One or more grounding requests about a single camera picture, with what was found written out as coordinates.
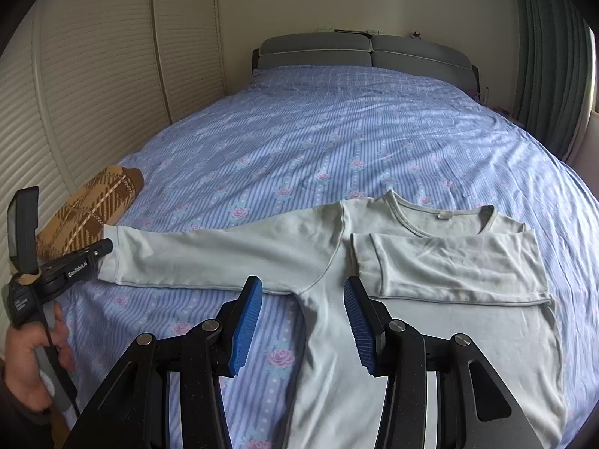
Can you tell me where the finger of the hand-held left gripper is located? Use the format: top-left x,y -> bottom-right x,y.
89,238 -> 115,263

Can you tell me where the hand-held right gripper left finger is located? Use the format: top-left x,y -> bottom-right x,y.
63,276 -> 264,449

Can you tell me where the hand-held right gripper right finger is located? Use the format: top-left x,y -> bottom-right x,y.
343,275 -> 544,449

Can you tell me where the pale green long-sleeve shirt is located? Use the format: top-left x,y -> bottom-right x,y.
97,189 -> 569,449

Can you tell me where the person's left forearm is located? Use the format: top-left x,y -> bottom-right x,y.
0,369 -> 59,449

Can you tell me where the person's left hand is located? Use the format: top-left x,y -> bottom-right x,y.
2,302 -> 76,413

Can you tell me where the brown plaid sweater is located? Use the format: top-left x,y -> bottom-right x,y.
36,166 -> 145,259

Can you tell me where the white louvered wardrobe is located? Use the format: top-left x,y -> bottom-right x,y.
0,0 -> 226,291

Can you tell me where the blue floral bedsheet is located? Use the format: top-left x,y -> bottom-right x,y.
47,66 -> 599,449

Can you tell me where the grey padded headboard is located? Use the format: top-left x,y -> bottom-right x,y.
252,33 -> 481,100

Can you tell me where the grey-green curtain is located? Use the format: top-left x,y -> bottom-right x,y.
510,0 -> 596,150

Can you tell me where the black cable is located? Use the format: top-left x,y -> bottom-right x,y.
41,306 -> 81,419

